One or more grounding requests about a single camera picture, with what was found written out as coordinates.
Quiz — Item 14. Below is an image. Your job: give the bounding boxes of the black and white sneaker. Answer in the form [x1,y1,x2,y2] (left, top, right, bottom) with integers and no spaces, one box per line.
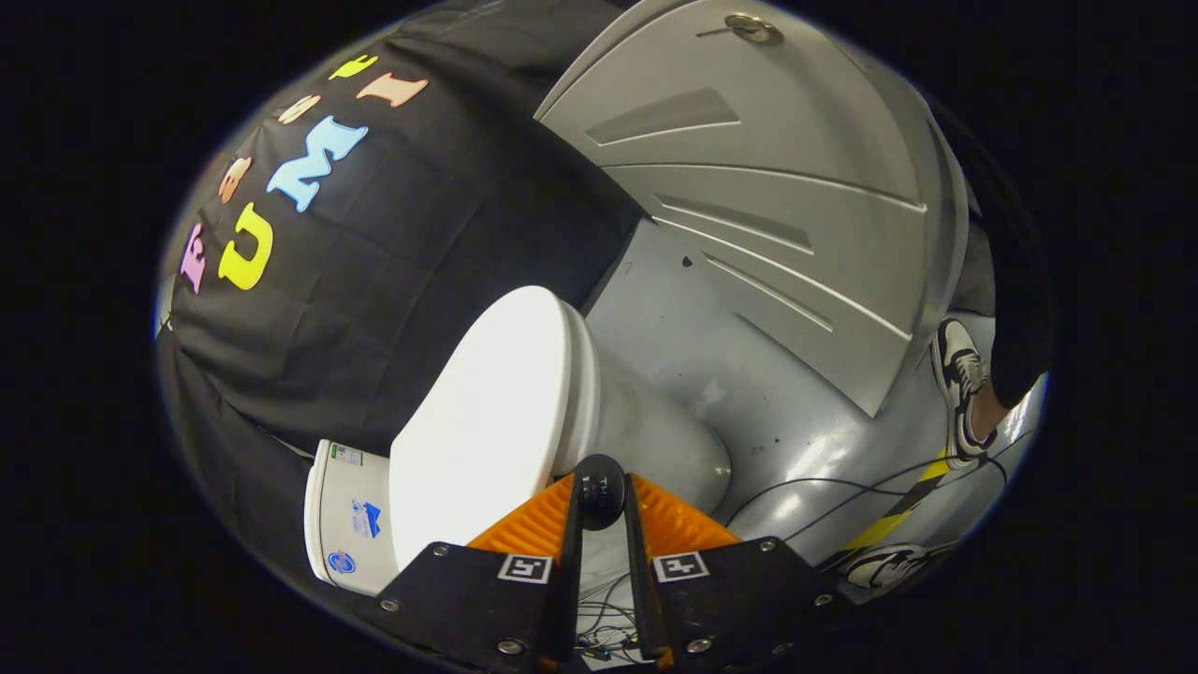
[931,318,995,469]
[840,543,948,596]

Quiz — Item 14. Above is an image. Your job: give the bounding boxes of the white toilet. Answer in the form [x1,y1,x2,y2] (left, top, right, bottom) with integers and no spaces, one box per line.
[303,300,733,600]

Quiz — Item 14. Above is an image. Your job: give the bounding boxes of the grey ribbed floor panel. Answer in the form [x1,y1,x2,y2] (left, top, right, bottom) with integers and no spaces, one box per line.
[533,0,970,418]

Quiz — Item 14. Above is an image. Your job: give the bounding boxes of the white toilet lid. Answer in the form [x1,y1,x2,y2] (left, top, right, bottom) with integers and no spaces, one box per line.
[388,286,600,572]

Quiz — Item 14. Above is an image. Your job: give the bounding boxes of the black backdrop cloth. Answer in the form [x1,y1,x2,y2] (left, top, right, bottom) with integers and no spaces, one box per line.
[154,0,656,600]

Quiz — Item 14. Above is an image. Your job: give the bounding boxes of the yellow and black hazard tape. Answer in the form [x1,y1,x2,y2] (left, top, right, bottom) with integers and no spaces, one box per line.
[840,449,956,555]

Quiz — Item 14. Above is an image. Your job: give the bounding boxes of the person's leg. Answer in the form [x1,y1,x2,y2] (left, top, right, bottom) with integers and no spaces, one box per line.
[972,215,1056,441]

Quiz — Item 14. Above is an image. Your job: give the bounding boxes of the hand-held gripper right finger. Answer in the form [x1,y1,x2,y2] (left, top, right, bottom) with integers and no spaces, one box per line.
[621,473,848,673]

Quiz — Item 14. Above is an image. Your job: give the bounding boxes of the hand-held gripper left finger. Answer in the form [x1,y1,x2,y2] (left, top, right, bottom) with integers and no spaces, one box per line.
[373,471,585,673]

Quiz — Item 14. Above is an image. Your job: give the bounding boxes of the thin black floor cable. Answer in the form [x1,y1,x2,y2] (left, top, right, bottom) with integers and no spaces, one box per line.
[725,440,1010,546]

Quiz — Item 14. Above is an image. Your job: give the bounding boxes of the black round lid handle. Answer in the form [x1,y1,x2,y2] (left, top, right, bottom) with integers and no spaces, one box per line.
[573,454,626,532]

